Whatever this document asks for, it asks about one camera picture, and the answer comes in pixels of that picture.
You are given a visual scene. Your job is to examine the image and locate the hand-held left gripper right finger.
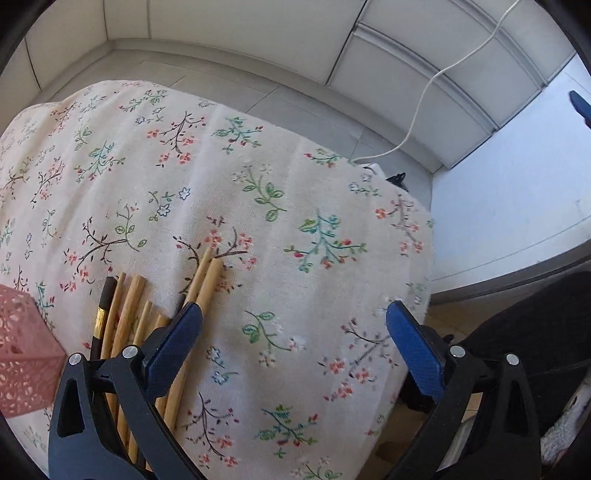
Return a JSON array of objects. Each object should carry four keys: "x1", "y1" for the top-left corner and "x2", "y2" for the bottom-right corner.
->
[{"x1": 385, "y1": 299, "x2": 542, "y2": 480}]

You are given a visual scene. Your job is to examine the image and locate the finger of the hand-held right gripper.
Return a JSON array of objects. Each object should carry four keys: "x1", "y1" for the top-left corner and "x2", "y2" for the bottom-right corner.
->
[{"x1": 568, "y1": 90, "x2": 591, "y2": 131}]

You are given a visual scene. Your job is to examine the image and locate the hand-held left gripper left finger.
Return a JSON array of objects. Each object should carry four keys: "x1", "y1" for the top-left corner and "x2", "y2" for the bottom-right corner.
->
[{"x1": 47, "y1": 301, "x2": 206, "y2": 480}]

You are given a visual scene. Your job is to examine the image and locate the pile of wooden chopsticks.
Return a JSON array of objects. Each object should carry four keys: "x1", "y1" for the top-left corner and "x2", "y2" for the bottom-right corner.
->
[{"x1": 111, "y1": 249, "x2": 227, "y2": 469}]

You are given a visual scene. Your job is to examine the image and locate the black chopstick with gold band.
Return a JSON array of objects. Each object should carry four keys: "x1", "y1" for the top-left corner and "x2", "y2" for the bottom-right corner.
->
[{"x1": 89, "y1": 276, "x2": 116, "y2": 361}]

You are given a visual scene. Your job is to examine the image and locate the pink perforated holder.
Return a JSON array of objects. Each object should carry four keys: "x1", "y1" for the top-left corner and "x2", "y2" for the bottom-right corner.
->
[{"x1": 0, "y1": 284, "x2": 68, "y2": 419}]

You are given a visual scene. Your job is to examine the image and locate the person's black pants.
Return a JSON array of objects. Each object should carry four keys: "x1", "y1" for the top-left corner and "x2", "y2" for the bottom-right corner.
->
[{"x1": 450, "y1": 271, "x2": 591, "y2": 432}]

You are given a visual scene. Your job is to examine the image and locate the floral tablecloth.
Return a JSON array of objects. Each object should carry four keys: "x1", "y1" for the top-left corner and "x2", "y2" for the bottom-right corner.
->
[{"x1": 0, "y1": 79, "x2": 435, "y2": 480}]

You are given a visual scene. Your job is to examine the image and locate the white fuzzy cloth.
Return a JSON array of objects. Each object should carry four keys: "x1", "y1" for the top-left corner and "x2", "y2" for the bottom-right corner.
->
[{"x1": 539, "y1": 392, "x2": 586, "y2": 468}]

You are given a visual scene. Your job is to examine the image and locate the white cable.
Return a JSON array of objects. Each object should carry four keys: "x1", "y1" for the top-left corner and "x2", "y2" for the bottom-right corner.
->
[{"x1": 353, "y1": 0, "x2": 522, "y2": 165}]

